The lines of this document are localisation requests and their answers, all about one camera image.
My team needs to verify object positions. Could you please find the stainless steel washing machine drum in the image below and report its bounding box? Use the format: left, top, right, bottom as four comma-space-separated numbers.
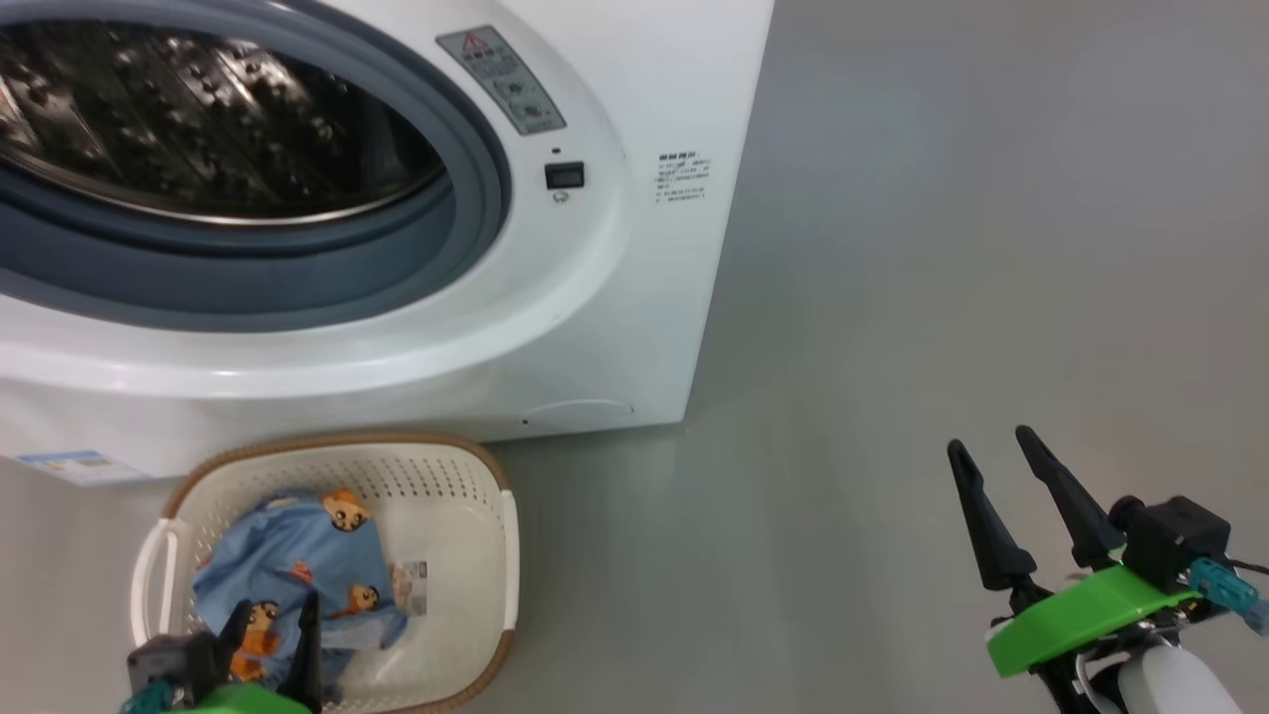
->
0, 20, 447, 225

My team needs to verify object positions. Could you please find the white front-load washing machine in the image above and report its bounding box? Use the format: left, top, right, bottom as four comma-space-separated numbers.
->
0, 0, 776, 484

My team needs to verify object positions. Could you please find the white perforated laundry basket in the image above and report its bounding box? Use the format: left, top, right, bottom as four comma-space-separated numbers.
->
130, 431, 519, 714

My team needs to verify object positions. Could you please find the grey rubber door gasket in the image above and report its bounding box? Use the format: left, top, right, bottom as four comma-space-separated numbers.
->
0, 0, 513, 333

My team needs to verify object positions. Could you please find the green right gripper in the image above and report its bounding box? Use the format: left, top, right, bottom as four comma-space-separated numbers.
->
947, 426, 1202, 681

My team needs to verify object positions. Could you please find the round white filter cover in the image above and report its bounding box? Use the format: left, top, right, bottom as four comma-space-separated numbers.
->
520, 399, 635, 433

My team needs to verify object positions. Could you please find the blue energy label sticker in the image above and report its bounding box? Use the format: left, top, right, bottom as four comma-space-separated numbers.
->
14, 450, 152, 488

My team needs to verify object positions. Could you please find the grey warning sticker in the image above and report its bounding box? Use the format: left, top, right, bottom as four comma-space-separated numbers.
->
436, 25, 568, 137

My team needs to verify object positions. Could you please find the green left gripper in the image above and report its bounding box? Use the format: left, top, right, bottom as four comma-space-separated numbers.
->
119, 592, 324, 714

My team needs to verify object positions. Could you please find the blue cartoon print garment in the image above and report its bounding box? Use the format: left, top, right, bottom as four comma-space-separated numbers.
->
191, 489, 410, 700

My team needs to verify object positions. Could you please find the paper label in basket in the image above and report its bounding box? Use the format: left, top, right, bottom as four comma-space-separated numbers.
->
392, 560, 430, 618

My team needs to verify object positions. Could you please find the teal cable connector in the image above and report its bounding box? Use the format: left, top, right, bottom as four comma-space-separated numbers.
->
1187, 557, 1269, 637

